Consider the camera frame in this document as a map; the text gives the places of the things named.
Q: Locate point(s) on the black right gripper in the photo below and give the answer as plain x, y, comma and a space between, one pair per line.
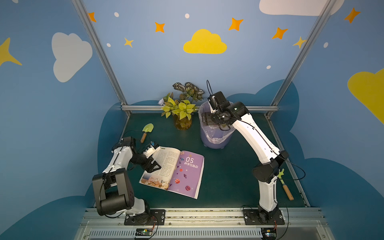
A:
207, 118

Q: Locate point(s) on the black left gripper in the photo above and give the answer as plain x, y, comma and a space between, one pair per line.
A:
147, 162

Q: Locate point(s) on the book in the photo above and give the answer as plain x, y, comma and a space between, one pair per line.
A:
181, 172

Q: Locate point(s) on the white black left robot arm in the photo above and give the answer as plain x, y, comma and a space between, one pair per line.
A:
113, 190

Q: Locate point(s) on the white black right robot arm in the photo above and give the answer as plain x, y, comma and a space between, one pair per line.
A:
270, 158

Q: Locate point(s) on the lilac bin liner bag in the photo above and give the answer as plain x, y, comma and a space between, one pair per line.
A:
210, 135

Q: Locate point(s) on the purple trash bin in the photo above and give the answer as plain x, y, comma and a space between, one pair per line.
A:
214, 139

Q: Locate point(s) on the glass vase with plants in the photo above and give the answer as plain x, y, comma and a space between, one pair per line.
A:
183, 107

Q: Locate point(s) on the left controller board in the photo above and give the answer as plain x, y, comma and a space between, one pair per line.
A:
146, 233

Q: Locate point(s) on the controller board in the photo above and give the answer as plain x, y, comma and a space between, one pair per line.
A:
269, 233
146, 233

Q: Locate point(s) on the right controller board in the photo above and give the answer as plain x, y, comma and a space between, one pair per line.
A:
269, 233

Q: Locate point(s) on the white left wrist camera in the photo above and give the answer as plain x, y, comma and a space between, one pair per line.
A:
151, 148

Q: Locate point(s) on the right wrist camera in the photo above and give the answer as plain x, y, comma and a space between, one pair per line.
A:
213, 103

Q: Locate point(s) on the green trowel wooden handle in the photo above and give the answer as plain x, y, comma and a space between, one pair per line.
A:
147, 129

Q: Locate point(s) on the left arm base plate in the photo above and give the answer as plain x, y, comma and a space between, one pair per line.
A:
154, 217

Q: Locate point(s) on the aluminium front rail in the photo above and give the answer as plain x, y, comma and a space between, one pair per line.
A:
208, 224

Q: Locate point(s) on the green rake wooden handle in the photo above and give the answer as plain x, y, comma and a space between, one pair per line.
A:
285, 187

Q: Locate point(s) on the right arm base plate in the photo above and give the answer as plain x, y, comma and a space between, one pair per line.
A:
253, 217

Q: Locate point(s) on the right aluminium upright post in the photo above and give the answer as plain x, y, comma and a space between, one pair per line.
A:
311, 38

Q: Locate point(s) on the aluminium upright post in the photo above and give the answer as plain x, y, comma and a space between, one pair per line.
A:
90, 29
311, 38

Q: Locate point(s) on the left aluminium upright post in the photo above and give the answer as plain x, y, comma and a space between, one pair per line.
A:
90, 29

